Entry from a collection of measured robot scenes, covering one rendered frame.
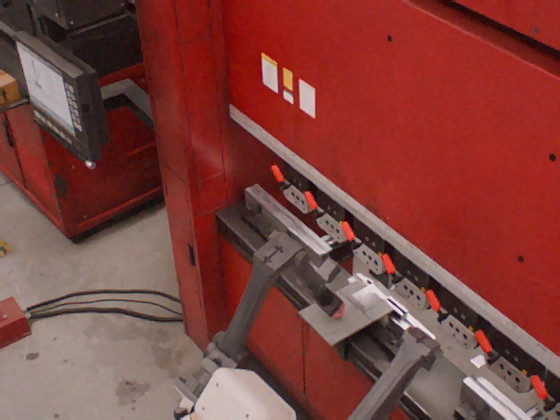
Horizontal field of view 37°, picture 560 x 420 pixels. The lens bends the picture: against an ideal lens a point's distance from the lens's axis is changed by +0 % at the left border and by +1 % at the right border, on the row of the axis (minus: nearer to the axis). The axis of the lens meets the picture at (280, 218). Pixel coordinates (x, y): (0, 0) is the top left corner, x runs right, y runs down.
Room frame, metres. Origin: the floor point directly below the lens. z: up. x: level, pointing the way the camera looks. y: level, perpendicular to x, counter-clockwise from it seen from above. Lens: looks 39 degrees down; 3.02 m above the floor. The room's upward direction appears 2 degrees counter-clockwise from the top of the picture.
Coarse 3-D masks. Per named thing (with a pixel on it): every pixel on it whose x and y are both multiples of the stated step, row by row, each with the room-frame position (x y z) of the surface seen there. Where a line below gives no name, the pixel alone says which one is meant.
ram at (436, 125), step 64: (256, 0) 2.53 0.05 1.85; (320, 0) 2.25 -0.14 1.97; (384, 0) 2.02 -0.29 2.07; (256, 64) 2.55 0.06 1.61; (320, 64) 2.25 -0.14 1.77; (384, 64) 2.01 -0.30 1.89; (448, 64) 1.82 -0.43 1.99; (512, 64) 1.66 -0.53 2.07; (320, 128) 2.25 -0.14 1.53; (384, 128) 2.00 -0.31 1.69; (448, 128) 1.80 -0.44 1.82; (512, 128) 1.64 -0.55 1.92; (384, 192) 1.99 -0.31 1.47; (448, 192) 1.78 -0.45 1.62; (512, 192) 1.61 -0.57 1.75; (448, 256) 1.75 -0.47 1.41; (512, 256) 1.58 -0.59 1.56; (512, 320) 1.55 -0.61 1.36
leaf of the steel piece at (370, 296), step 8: (368, 288) 2.05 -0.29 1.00; (376, 288) 2.05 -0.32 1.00; (352, 296) 2.01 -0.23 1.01; (360, 296) 2.02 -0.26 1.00; (368, 296) 2.02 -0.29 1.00; (376, 296) 2.01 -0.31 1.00; (384, 296) 2.01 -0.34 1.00; (360, 304) 1.96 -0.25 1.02; (368, 304) 1.98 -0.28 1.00; (376, 304) 1.98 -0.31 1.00
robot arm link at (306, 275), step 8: (296, 256) 1.61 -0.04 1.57; (304, 256) 1.61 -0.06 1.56; (296, 264) 1.60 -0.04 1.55; (304, 264) 1.63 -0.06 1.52; (296, 272) 1.69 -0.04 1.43; (304, 272) 1.72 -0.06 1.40; (312, 272) 1.76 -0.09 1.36; (296, 280) 1.83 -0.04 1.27; (304, 280) 1.74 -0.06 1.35; (312, 280) 1.78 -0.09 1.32; (320, 280) 1.81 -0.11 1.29; (312, 288) 1.78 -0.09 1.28
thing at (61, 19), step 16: (32, 0) 2.73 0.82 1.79; (48, 0) 2.62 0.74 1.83; (64, 0) 2.57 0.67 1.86; (80, 0) 2.60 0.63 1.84; (96, 0) 2.64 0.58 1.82; (112, 0) 2.67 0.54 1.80; (48, 16) 2.66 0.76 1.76; (64, 16) 2.57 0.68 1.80; (80, 16) 2.59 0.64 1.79; (96, 16) 2.63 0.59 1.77; (48, 32) 2.93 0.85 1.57; (64, 32) 2.98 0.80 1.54; (64, 48) 2.95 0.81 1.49
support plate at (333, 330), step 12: (348, 288) 2.06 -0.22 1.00; (360, 288) 2.06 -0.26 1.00; (348, 300) 2.00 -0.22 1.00; (300, 312) 1.96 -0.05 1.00; (312, 312) 1.95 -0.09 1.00; (324, 312) 1.95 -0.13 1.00; (348, 312) 1.95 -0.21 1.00; (360, 312) 1.94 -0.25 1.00; (372, 312) 1.94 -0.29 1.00; (384, 312) 1.94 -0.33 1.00; (312, 324) 1.90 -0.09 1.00; (324, 324) 1.90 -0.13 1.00; (336, 324) 1.89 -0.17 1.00; (348, 324) 1.89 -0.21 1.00; (360, 324) 1.89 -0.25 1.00; (324, 336) 1.84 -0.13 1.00; (336, 336) 1.84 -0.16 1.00; (348, 336) 1.85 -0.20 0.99
